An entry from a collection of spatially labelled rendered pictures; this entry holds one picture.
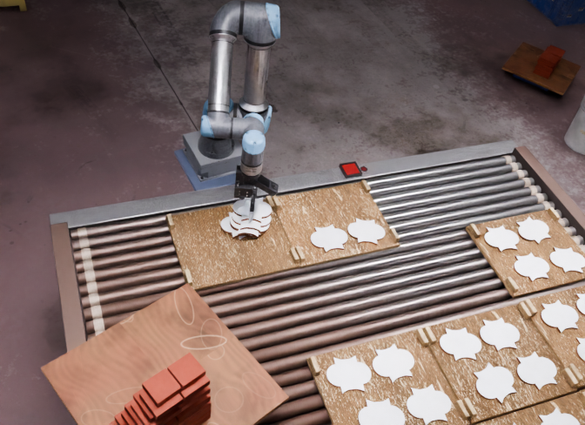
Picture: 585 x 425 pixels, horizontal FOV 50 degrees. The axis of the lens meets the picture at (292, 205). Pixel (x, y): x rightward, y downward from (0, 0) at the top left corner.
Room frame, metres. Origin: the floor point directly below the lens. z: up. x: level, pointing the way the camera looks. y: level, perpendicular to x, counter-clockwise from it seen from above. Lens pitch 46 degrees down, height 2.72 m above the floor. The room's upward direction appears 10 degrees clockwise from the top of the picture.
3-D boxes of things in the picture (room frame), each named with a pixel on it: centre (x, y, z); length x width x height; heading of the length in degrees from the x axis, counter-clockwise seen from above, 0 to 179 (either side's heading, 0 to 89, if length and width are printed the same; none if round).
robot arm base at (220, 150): (1.95, 0.35, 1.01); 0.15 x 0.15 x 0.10
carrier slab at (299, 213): (1.68, -0.17, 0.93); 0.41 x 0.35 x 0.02; 118
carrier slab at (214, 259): (1.49, 0.20, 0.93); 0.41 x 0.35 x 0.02; 118
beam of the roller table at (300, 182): (1.92, -0.06, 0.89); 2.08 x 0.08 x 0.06; 117
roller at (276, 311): (1.41, -0.33, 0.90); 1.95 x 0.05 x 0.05; 117
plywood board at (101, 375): (0.85, 0.26, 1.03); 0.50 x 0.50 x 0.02; 49
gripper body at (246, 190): (1.61, 0.17, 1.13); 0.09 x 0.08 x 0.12; 97
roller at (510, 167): (1.81, -0.12, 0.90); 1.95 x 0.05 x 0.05; 117
